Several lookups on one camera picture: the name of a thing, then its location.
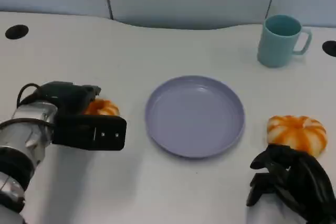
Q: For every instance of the pale green mug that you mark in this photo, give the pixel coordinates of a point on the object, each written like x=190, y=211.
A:
x=275, y=48

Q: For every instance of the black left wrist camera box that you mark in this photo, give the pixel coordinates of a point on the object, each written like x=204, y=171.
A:
x=89, y=132

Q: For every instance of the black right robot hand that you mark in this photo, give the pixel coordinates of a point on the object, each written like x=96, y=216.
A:
x=302, y=182

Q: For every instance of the lilac plate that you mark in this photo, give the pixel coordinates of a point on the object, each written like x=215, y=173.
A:
x=194, y=116

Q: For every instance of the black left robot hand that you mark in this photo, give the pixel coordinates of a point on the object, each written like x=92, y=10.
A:
x=68, y=95

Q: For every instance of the orange white toy bread roll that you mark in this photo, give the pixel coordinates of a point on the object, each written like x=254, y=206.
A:
x=105, y=108
x=296, y=132

